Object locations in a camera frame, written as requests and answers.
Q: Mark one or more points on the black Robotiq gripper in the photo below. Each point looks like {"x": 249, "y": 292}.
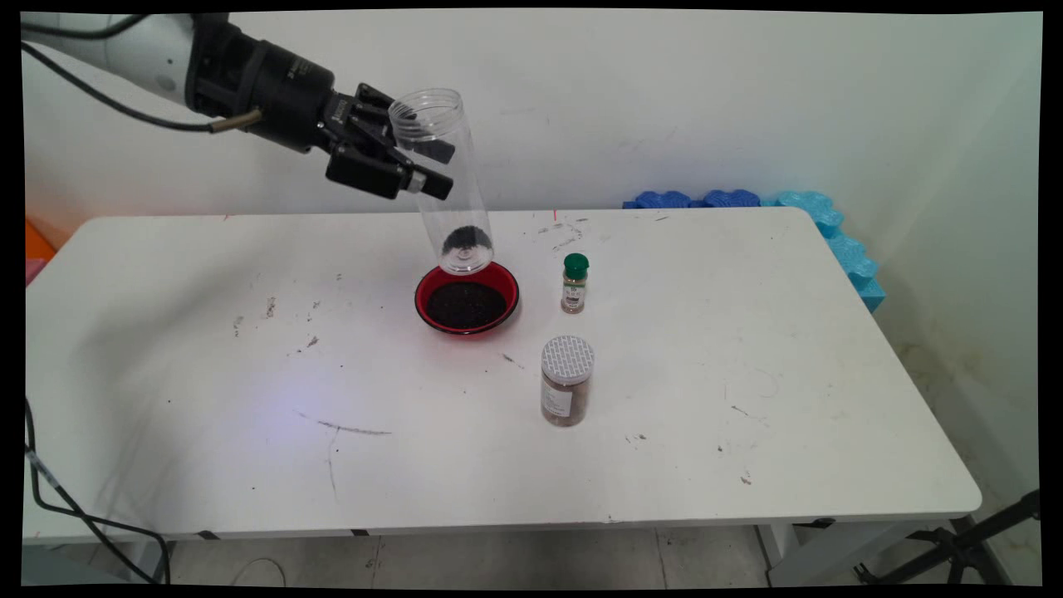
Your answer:
{"x": 299, "y": 95}

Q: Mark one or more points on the clear plastic jar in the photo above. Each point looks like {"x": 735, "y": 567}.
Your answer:
{"x": 453, "y": 212}

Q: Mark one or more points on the small black seed pile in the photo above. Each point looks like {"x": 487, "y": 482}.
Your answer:
{"x": 465, "y": 241}

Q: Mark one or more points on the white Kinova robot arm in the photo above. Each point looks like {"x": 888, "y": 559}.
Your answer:
{"x": 141, "y": 58}

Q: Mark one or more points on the red and black bowl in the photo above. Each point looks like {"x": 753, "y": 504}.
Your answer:
{"x": 432, "y": 291}

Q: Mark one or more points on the large black seed pile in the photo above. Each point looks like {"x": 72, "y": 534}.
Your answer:
{"x": 465, "y": 306}

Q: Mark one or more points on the small green-capped spice bottle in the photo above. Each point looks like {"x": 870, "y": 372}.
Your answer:
{"x": 573, "y": 291}

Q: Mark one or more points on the dark blue foam piece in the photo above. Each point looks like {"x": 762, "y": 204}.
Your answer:
{"x": 731, "y": 198}
{"x": 660, "y": 200}

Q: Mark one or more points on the white-lidded brown spice jar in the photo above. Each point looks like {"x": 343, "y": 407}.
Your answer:
{"x": 566, "y": 399}

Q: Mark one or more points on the orange block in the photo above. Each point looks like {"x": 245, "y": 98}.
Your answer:
{"x": 36, "y": 241}

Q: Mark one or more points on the pink block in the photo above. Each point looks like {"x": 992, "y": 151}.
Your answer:
{"x": 33, "y": 270}

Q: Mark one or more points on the light blue foam mat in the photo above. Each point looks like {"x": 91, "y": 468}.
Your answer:
{"x": 830, "y": 220}

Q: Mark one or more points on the white table leg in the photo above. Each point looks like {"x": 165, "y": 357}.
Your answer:
{"x": 830, "y": 552}

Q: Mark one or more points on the black tripod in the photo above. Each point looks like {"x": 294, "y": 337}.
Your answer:
{"x": 963, "y": 548}

